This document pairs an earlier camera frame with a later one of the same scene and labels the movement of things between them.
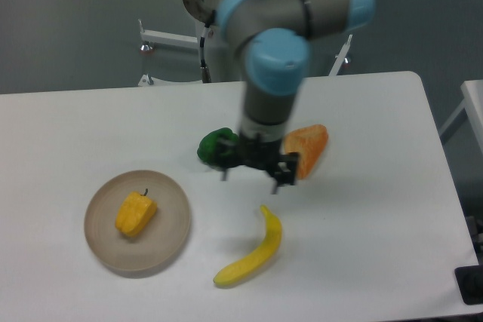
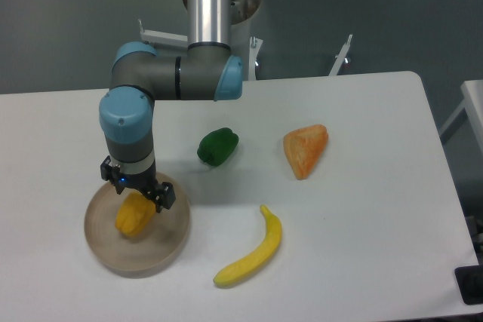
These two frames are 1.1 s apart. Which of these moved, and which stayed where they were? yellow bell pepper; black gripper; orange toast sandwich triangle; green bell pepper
Moved: black gripper
Stayed: orange toast sandwich triangle; green bell pepper; yellow bell pepper
